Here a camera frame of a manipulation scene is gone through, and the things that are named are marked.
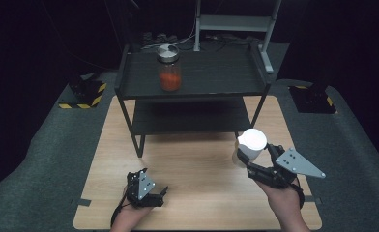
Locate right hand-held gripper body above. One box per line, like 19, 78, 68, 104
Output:
247, 147, 327, 189

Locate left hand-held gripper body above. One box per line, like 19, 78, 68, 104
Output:
125, 169, 164, 208

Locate black two-tier shelf rack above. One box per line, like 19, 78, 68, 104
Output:
114, 43, 272, 159

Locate silver-lid jar orange contents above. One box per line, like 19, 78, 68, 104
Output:
156, 43, 183, 93

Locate person's left hand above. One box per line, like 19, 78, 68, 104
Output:
109, 202, 154, 232

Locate person's right hand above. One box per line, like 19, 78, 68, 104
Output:
255, 178, 304, 223

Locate grey felt mat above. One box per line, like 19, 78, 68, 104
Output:
0, 41, 379, 232

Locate black yellow-striped stand base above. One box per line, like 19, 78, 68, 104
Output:
288, 84, 337, 115
58, 72, 108, 110

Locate black power strip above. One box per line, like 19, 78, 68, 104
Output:
141, 31, 180, 46

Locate grey metal stand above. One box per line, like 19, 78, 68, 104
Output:
193, 0, 282, 73

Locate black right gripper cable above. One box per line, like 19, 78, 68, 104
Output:
289, 182, 306, 210

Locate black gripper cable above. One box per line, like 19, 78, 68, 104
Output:
289, 182, 306, 210
109, 188, 130, 227

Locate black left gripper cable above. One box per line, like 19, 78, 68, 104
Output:
109, 188, 130, 227

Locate white cable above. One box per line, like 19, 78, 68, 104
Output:
141, 17, 197, 50

